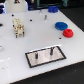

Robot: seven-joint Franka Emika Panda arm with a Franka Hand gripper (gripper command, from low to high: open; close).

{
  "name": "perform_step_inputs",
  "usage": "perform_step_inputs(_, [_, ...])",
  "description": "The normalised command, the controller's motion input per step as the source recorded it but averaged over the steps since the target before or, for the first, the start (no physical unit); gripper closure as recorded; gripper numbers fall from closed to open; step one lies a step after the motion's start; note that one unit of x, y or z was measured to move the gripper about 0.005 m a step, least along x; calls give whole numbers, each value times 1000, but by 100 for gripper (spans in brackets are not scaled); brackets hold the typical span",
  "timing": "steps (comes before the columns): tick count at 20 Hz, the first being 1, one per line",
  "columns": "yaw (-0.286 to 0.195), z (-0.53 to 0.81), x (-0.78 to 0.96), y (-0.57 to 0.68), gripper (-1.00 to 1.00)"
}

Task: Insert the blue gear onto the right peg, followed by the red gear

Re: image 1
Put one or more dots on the red gear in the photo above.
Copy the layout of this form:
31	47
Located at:
68	33

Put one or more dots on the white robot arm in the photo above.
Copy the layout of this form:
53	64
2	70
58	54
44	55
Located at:
12	6

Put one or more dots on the small blue gear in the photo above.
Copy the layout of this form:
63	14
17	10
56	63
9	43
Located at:
52	9

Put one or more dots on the beige connector block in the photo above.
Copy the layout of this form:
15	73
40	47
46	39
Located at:
18	27

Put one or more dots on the black framed peg base plate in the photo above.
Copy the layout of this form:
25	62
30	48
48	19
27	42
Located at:
43	56

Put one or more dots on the right metal peg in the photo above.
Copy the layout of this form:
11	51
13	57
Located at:
51	51

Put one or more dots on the large blue gear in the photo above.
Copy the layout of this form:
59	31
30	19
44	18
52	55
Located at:
61	26

